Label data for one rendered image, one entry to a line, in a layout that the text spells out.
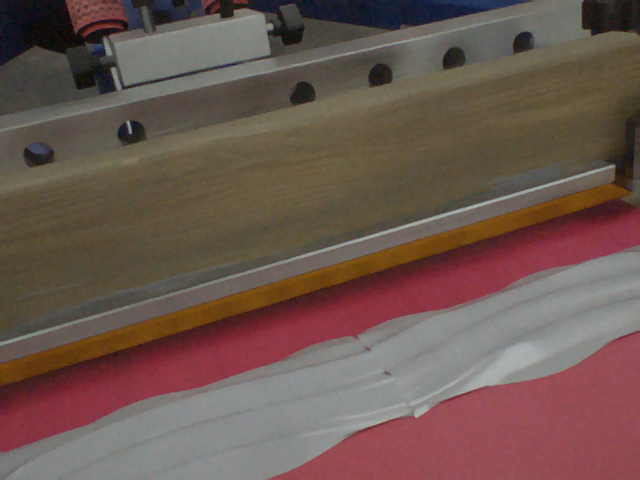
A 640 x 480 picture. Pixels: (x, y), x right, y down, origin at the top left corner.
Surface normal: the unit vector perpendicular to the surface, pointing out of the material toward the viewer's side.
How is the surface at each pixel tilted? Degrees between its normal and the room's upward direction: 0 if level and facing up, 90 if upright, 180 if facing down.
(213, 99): 58
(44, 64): 0
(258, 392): 5
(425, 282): 32
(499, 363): 5
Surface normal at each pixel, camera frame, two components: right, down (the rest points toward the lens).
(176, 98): 0.33, 0.36
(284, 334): -0.14, -0.90
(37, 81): 0.05, -0.57
